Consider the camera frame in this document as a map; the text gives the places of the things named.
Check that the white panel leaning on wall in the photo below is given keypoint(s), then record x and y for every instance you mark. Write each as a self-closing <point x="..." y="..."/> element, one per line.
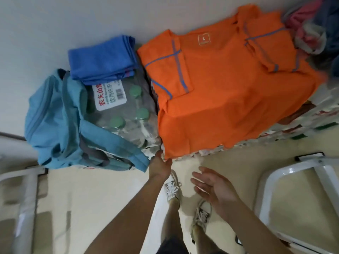
<point x="16" y="148"/>

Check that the person's dark shorts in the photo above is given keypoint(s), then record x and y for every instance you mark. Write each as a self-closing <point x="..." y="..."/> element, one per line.
<point x="172" y="247"/>

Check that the white gym machine frame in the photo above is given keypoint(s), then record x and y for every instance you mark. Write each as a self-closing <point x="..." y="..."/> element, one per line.
<point x="278" y="182"/>

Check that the orange t-shirt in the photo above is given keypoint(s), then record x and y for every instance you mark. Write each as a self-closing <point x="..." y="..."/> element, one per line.
<point x="225" y="89"/>

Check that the person's right forearm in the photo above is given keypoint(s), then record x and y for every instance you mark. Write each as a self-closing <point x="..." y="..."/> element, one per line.
<point x="254" y="230"/>

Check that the person's right leg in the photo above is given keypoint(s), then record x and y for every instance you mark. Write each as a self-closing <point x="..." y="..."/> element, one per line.
<point x="204" y="242"/>

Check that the light blue backpack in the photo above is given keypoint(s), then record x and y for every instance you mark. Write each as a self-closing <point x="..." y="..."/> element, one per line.
<point x="53" y="124"/>

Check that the person's left hand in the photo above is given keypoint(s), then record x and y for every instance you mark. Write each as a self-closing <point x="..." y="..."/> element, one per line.
<point x="159" y="167"/>

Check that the person's right hand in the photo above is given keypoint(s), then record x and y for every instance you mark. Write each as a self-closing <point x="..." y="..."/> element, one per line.
<point x="218" y="190"/>

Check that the blue t-shirt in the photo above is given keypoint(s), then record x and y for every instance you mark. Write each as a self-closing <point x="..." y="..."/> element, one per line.
<point x="103" y="60"/>

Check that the stack of water bottle packs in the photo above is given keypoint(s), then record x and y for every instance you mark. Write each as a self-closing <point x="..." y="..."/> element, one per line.
<point x="124" y="113"/>

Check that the person's left forearm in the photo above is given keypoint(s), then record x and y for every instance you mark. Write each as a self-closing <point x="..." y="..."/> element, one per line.
<point x="127" y="222"/>

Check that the grey-blue towel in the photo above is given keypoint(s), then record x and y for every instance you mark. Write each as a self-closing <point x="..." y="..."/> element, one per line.
<point x="328" y="37"/>

